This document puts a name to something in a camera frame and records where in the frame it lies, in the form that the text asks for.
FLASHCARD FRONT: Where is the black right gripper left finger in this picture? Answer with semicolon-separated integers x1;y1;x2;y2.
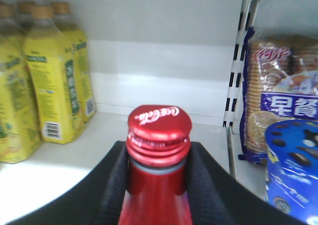
11;141;128;225

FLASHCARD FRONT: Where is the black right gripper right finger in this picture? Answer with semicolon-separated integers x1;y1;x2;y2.
185;142;302;225

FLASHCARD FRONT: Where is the red coke bottle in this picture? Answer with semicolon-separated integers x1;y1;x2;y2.
119;105;193;225

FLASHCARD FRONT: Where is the blue cookie tub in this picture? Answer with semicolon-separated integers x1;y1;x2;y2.
265;119;318;225

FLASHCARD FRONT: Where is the yellow pear drink bottle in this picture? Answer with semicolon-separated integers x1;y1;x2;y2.
16;0;36;35
23;5;83;144
51;1;96;123
0;3;42;164

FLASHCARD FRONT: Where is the purple biscuit package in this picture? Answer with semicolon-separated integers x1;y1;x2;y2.
239;27;318;164

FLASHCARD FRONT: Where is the white shelf unit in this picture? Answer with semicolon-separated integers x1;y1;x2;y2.
0;0;318;223

